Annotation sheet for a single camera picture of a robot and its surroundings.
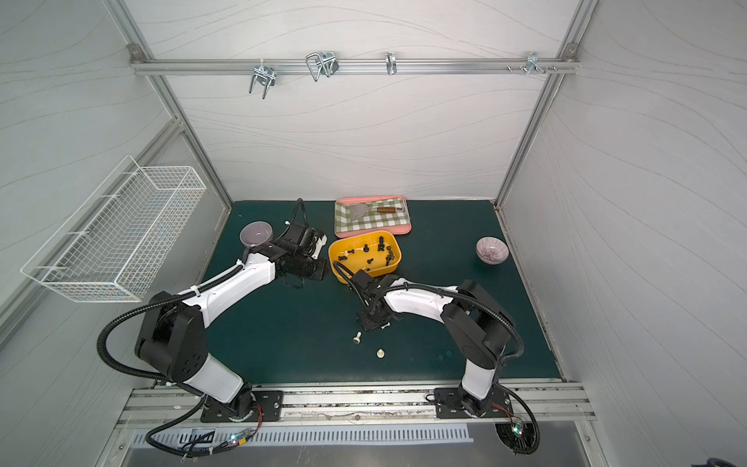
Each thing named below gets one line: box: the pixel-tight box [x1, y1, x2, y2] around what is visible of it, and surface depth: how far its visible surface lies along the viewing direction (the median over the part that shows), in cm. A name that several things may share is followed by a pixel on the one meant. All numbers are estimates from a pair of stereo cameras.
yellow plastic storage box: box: [327, 230, 403, 285], surface depth 106 cm
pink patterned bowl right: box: [475, 235, 510, 266], surface depth 105 cm
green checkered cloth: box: [334, 197, 411, 233], surface depth 117 cm
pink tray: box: [334, 195, 413, 239], surface depth 117 cm
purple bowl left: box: [239, 219, 274, 248], surface depth 106 cm
